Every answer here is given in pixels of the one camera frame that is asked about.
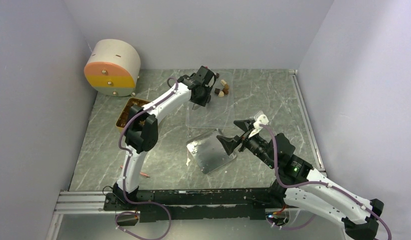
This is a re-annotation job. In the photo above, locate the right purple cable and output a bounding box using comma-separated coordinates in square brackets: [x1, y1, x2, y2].
[260, 124, 394, 240]

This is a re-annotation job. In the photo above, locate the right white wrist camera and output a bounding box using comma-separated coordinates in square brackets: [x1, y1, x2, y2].
[248, 110, 269, 138]

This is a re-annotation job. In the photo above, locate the round pastel drawer box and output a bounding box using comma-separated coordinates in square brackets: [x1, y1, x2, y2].
[83, 39, 141, 97]

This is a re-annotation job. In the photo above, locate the red pen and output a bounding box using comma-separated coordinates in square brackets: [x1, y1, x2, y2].
[120, 165, 150, 178]

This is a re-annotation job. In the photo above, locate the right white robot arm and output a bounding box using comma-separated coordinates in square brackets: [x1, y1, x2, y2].
[216, 119, 386, 240]

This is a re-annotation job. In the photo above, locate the purple cable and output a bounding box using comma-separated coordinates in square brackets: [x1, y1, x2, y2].
[114, 77, 173, 240]
[260, 124, 394, 240]

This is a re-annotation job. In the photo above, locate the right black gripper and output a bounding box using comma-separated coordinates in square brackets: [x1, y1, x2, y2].
[216, 119, 277, 169]

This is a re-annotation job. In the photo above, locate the gold chocolate box tray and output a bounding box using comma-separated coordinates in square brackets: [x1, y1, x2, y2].
[115, 97, 152, 133]

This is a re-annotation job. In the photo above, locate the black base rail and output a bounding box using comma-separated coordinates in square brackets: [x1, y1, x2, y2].
[103, 186, 288, 223]

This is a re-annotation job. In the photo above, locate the clear plastic tray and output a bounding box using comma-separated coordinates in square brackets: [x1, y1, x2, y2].
[185, 69, 235, 129]

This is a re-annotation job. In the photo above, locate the square silver metal lid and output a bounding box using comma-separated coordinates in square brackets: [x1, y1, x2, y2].
[186, 129, 237, 175]

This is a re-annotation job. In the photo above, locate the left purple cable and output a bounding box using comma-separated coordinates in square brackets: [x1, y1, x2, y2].
[114, 77, 173, 240]

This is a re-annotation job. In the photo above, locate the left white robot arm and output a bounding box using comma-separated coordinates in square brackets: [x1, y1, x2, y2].
[112, 66, 220, 210]

